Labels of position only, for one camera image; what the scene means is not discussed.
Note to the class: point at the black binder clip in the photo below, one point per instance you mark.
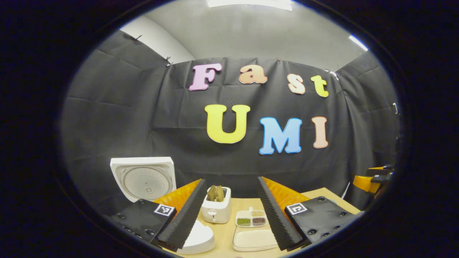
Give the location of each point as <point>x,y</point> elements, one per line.
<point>168,61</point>
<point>137,37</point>

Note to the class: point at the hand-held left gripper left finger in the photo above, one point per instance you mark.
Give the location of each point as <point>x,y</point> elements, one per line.
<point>183,218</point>

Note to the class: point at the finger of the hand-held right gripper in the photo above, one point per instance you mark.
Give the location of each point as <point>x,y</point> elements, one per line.
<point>365,182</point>
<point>382,169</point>

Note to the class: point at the white divided grain dish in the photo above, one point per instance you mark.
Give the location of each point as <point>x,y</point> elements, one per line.
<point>251,217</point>

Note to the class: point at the toasted bread slice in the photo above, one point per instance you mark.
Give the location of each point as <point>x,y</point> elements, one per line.
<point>211,193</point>
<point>220,193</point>

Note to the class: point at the clear plastic rice container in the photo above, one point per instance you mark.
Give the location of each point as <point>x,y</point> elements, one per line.
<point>236,247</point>

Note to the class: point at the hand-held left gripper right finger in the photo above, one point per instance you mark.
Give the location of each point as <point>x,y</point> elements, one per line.
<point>279,218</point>

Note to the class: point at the white rice cooker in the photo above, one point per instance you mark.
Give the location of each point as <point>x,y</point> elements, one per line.
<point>143,179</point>

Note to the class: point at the white toaster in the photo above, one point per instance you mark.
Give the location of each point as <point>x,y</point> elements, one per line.
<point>217,211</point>

